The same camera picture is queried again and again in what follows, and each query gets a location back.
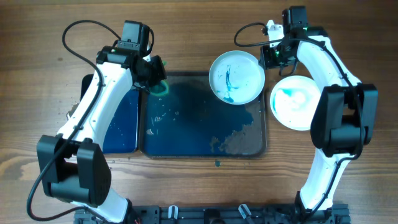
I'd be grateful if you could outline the green yellow sponge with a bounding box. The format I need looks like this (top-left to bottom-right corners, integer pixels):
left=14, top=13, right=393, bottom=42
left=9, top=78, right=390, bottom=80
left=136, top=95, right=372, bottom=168
left=150, top=80, right=169, bottom=97

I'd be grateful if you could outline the white plate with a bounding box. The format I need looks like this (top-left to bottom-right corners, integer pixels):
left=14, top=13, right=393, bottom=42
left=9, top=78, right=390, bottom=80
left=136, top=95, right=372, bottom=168
left=209, top=50, right=266, bottom=105
left=270, top=75, right=321, bottom=131

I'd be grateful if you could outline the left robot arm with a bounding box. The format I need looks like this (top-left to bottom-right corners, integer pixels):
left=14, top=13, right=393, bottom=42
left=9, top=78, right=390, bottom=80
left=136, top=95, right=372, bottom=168
left=27, top=46, right=166, bottom=223

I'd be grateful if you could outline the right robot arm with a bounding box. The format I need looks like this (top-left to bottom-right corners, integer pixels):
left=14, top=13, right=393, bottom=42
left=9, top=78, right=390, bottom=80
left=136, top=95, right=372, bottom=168
left=260, top=24, right=378, bottom=218

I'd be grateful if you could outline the large dark serving tray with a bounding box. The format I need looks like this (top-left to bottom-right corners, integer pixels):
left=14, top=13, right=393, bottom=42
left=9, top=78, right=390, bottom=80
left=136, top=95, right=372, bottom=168
left=138, top=71, right=267, bottom=158

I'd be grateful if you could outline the small blue water tray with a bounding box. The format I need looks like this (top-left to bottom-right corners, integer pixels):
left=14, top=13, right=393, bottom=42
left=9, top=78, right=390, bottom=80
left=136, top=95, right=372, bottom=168
left=80, top=73, right=140, bottom=154

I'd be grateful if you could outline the white plate top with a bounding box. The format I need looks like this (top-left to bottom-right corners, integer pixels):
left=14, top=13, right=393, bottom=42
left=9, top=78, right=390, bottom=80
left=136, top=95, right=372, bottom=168
left=209, top=50, right=266, bottom=105

